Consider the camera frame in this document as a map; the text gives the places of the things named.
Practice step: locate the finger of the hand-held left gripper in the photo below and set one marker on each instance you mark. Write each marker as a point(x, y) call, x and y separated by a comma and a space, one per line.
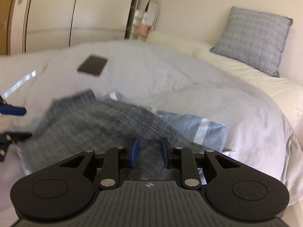
point(16, 137)
point(14, 111)

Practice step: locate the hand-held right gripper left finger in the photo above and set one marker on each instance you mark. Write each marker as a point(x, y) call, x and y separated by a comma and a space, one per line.
point(133, 153)

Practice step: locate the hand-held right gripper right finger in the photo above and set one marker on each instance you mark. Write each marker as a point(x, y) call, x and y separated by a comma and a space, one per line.
point(165, 153)

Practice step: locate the grey checked garment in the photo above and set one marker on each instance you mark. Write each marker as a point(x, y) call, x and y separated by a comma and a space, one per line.
point(94, 127)

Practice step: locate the blue striped folded garment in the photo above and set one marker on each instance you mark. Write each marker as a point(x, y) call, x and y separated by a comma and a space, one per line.
point(189, 125)

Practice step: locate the white bed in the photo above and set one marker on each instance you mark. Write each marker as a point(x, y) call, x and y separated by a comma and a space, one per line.
point(165, 71)

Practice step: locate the wooden door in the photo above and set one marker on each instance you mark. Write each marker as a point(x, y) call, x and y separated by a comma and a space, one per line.
point(11, 28)

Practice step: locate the black smartphone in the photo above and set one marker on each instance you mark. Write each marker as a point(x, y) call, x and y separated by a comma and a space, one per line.
point(92, 65)

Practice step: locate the cream wardrobe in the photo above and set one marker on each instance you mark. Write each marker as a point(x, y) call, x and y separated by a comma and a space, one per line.
point(59, 9)

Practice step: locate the small white shelf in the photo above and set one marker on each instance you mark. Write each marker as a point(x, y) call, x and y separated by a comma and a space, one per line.
point(139, 36)

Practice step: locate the pink box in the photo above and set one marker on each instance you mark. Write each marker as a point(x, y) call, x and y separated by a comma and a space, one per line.
point(143, 29)

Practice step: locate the oval mirror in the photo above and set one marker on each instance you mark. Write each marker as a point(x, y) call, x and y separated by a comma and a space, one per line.
point(152, 9)

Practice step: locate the grey woven pillow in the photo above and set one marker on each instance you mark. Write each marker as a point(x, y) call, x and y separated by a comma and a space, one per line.
point(253, 37)

